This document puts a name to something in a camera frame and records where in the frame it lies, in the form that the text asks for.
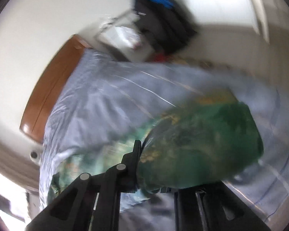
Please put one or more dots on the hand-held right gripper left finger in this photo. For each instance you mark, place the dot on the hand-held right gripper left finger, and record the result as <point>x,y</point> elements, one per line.
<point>134,160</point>

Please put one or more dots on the round wall socket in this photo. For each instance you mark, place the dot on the round wall socket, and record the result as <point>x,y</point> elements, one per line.
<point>34,154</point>

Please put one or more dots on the light blue striped bed sheet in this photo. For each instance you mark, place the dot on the light blue striped bed sheet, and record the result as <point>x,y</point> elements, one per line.
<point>106,96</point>

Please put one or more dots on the white bedside table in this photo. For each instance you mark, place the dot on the white bedside table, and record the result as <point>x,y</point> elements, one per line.
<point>124,39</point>

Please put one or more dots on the beige curtain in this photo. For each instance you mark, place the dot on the beige curtain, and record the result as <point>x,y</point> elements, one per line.
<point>9,160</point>

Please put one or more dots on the wooden headboard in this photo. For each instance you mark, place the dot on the wooden headboard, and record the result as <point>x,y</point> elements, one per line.
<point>53,86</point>

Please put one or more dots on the green patterned garment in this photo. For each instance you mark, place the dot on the green patterned garment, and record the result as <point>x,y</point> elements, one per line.
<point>200,144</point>

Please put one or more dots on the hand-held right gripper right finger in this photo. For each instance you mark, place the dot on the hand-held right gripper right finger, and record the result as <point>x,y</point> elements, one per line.
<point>207,199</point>

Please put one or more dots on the red item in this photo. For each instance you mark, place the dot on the red item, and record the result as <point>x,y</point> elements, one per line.
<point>160,57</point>

